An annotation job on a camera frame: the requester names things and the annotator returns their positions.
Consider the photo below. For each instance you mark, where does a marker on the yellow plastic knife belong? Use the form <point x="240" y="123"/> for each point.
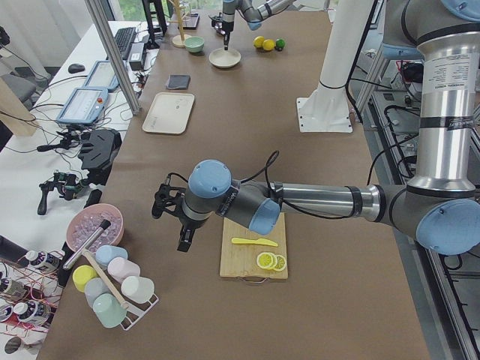
<point x="259" y="241"/>

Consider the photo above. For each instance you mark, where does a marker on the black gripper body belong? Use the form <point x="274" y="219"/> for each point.
<point x="227" y="28"/>
<point x="190" y="223"/>

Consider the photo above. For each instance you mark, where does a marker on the bamboo cutting board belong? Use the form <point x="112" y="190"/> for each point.
<point x="240" y="260"/>

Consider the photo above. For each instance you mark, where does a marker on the upper yellow lemon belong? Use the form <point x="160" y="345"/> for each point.
<point x="258" y="42"/>

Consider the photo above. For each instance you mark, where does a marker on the steel pestle black tip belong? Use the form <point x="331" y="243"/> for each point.
<point x="69" y="263"/>

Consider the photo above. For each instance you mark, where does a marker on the black keyboard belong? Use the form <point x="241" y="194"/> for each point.
<point x="124" y="38"/>

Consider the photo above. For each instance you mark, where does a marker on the far teach pendant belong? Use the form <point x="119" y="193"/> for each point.
<point x="102" y="75"/>

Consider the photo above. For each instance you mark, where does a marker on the pink bowl of ice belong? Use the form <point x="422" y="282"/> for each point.
<point x="88" y="220"/>

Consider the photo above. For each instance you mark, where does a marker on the wooden mug tree stand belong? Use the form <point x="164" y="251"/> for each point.
<point x="180" y="14"/>

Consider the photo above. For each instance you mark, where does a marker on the folded grey cloth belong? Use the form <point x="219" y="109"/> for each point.
<point x="178" y="81"/>

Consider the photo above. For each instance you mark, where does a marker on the grey cup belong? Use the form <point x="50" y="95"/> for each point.
<point x="93" y="289"/>

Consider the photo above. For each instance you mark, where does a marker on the black computer mouse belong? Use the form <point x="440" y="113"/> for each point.
<point x="75" y="68"/>

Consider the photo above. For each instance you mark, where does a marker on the teach pendant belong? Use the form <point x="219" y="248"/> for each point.
<point x="102" y="75"/>
<point x="84" y="106"/>

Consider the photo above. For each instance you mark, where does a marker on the yellow lemon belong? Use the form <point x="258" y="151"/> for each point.
<point x="258" y="42"/>
<point x="268" y="45"/>

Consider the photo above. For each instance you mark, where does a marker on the cream round plate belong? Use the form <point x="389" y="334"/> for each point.
<point x="222" y="58"/>

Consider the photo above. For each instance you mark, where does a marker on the aluminium frame post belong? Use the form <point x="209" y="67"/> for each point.
<point x="102" y="25"/>

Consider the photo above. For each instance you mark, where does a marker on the white camera pole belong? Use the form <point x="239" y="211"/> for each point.
<point x="352" y="19"/>

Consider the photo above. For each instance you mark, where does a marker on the lower yellow lemon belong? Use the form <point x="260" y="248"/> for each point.
<point x="268" y="45"/>

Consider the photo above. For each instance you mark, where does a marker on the green lime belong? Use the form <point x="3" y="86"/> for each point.
<point x="280" y="44"/>

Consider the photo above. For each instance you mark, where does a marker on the pink cup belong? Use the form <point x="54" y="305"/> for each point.
<point x="120" y="268"/>

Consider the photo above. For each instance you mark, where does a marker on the blue cup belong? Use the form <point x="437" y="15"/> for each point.
<point x="106" y="253"/>

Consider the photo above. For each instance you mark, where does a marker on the cream rabbit print tray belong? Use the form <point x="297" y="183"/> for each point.
<point x="169" y="113"/>

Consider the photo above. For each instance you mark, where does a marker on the white cup rack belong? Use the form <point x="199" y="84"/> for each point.
<point x="135" y="311"/>

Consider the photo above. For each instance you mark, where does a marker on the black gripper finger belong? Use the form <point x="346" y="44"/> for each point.
<point x="185" y="239"/>
<point x="226" y="41"/>

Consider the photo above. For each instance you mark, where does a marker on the near teach pendant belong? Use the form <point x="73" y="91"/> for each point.
<point x="84" y="106"/>

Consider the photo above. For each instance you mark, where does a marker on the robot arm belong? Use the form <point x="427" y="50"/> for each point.
<point x="253" y="16"/>
<point x="436" y="207"/>

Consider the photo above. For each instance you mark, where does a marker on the white cup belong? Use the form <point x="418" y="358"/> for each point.
<point x="138" y="289"/>

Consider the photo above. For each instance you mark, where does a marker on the mint cup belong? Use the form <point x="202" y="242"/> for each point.
<point x="108" y="310"/>

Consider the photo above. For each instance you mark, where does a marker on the mint green bowl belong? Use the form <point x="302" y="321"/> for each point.
<point x="194" y="44"/>

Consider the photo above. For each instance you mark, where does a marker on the yellow cup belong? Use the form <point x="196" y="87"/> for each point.
<point x="82" y="275"/>

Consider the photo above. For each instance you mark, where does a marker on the lemon slices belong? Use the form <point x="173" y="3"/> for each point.
<point x="271" y="261"/>

